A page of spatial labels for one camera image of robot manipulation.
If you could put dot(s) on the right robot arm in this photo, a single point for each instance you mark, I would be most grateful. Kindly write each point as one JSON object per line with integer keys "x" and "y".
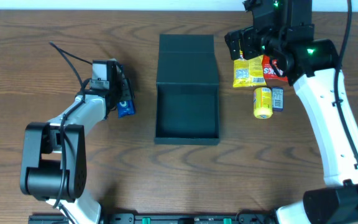
{"x": 283, "y": 31}

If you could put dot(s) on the small dark blue box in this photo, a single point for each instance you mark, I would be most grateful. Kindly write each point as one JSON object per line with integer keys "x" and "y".
{"x": 277, "y": 98}

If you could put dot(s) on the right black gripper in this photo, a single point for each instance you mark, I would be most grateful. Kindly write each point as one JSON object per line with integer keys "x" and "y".
{"x": 241, "y": 40}

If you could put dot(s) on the yellow snack packet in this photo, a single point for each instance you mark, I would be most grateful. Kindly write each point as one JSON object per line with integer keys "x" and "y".
{"x": 248, "y": 72}

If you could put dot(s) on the yellow cylindrical container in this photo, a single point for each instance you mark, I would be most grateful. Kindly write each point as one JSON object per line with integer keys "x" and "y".
{"x": 263, "y": 103}

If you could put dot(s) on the red Hacks candy bag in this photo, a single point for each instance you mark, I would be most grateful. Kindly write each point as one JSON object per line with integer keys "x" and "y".
{"x": 268, "y": 71}

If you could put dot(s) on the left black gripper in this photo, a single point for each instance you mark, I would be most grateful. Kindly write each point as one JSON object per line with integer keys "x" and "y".
{"x": 125, "y": 90}

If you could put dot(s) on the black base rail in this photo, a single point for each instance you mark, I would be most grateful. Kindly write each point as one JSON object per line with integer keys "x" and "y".
{"x": 133, "y": 218}

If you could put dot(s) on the dark green box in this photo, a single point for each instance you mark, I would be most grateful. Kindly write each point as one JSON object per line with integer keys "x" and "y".
{"x": 187, "y": 91}

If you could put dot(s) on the blue Oreo cookie pack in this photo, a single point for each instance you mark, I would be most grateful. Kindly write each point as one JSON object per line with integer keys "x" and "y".
{"x": 125, "y": 105}

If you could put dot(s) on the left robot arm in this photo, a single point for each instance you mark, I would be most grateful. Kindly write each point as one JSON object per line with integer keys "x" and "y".
{"x": 53, "y": 168}

